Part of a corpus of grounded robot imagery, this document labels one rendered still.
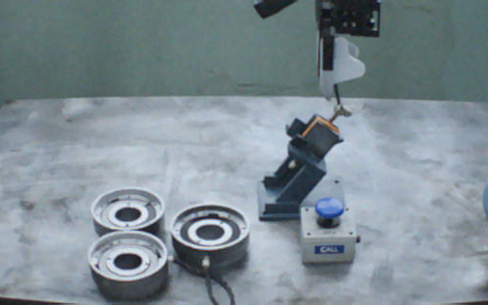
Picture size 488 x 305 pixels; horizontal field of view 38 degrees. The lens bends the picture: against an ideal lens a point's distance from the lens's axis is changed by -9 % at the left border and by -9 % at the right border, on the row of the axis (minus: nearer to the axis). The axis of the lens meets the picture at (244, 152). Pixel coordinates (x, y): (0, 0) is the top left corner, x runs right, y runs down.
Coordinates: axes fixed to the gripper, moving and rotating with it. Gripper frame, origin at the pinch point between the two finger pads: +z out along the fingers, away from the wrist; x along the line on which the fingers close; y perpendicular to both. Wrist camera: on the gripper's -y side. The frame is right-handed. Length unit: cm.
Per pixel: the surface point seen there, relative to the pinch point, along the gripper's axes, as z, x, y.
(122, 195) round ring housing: 15.9, -3.2, -28.0
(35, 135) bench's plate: 19, 20, -49
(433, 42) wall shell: 51, 149, 55
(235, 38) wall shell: 51, 149, -15
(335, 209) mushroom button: 11.8, -12.8, 1.3
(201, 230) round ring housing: 16.9, -10.1, -16.3
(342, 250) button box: 16.8, -14.9, 2.5
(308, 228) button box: 14.6, -12.9, -2.1
